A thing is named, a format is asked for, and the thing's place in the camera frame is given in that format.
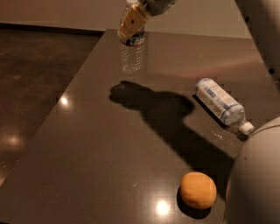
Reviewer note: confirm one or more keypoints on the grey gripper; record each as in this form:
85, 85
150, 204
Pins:
157, 5

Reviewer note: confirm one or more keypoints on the clear water bottle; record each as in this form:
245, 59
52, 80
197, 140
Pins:
132, 52

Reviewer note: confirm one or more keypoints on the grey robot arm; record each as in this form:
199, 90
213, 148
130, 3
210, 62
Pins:
250, 183

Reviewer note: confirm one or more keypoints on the lying bottle with blue label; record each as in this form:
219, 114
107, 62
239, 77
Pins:
228, 110

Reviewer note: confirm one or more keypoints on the orange fruit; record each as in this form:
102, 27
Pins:
198, 190

